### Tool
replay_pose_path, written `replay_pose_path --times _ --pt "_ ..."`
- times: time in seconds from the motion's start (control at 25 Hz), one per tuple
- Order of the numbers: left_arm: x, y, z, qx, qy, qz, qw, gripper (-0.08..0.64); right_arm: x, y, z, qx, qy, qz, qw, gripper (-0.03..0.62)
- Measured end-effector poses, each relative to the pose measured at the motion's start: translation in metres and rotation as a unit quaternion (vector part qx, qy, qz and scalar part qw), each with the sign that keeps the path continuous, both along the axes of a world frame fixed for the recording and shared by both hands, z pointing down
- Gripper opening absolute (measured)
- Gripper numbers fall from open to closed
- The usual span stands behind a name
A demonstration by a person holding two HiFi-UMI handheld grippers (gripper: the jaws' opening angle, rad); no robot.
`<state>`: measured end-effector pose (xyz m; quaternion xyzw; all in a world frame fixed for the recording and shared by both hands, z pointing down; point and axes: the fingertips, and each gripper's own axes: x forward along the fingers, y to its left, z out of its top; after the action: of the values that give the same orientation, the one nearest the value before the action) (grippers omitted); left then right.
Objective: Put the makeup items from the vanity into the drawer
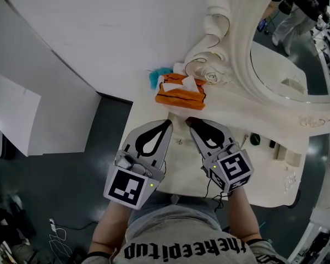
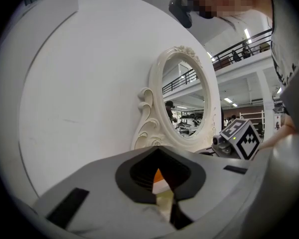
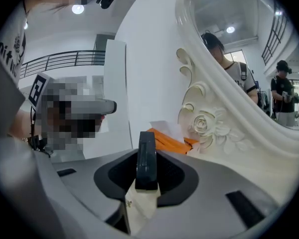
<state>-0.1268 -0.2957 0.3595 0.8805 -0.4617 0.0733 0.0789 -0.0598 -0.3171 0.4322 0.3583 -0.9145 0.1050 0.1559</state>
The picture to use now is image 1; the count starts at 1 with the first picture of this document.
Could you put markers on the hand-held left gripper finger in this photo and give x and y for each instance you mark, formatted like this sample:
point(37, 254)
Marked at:
point(165, 147)
point(133, 139)

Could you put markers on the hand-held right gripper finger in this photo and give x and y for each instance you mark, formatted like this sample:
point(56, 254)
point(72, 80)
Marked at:
point(226, 132)
point(203, 147)

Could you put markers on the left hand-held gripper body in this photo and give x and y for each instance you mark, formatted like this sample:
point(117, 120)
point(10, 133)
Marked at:
point(126, 186)

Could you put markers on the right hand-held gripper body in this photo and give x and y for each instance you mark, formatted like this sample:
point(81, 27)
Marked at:
point(233, 169)

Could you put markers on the cream dressing table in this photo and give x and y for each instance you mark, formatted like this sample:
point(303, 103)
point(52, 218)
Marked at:
point(187, 180)

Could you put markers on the person's left forearm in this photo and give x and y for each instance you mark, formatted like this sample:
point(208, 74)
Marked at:
point(110, 230)

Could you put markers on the person's right forearm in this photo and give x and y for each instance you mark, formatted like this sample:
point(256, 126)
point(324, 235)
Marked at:
point(242, 216)

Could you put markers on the thin white stick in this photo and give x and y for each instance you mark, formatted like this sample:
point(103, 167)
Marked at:
point(246, 140)

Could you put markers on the orange folded cloth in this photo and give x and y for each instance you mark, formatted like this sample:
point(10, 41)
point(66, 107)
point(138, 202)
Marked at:
point(181, 98)

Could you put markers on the clear plastic wrapper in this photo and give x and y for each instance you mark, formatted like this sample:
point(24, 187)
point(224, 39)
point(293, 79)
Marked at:
point(290, 181)

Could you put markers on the teal fluffy puff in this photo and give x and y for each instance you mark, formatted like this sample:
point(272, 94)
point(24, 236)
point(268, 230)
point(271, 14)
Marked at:
point(155, 77)

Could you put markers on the person's grey printed shirt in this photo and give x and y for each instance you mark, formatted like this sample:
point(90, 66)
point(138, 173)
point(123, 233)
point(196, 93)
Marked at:
point(181, 246)

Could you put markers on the white board panel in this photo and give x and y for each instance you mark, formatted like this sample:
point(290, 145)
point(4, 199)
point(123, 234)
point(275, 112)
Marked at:
point(13, 114)

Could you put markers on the black equipment pile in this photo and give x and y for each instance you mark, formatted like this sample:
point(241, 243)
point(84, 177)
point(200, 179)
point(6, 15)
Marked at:
point(5, 230)

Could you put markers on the oval mirror white ornate frame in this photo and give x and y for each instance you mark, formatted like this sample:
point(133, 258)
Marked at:
point(242, 51)

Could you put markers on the white furniture frame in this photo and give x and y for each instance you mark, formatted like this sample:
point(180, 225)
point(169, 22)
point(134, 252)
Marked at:
point(323, 216)

